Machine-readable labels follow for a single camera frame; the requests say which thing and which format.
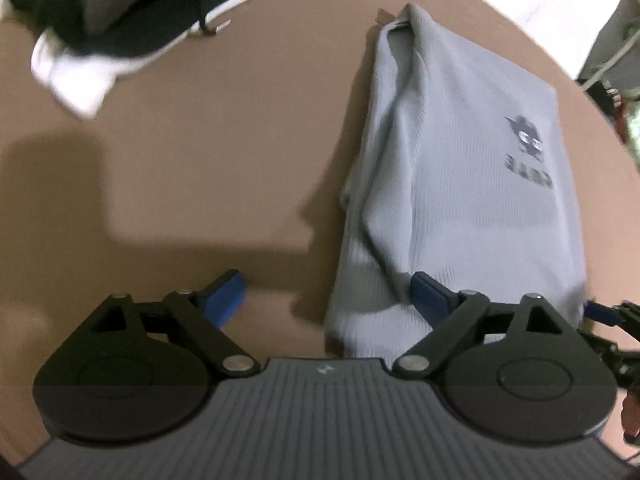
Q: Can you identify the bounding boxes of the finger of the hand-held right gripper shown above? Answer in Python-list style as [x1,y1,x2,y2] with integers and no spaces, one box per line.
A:
[582,300,640,357]

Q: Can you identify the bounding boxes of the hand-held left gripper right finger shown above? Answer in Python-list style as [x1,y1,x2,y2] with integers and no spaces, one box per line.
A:
[392,271,567,380]

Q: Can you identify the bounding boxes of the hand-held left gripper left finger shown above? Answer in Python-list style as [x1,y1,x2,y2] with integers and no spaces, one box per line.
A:
[89,269,262,378]

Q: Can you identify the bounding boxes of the grey printed shirt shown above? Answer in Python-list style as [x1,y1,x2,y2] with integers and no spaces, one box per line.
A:
[322,2,589,362]

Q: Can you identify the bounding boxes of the colourful clutter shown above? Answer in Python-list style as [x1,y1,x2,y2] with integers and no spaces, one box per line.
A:
[602,85,640,166]

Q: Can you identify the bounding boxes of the white cloth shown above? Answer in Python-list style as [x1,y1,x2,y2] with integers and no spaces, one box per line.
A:
[434,0,633,81]

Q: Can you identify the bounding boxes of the dark garment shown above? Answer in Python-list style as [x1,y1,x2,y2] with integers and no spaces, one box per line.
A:
[0,0,296,58]

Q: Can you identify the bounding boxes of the white cable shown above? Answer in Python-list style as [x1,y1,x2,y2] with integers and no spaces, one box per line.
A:
[579,29,640,86]

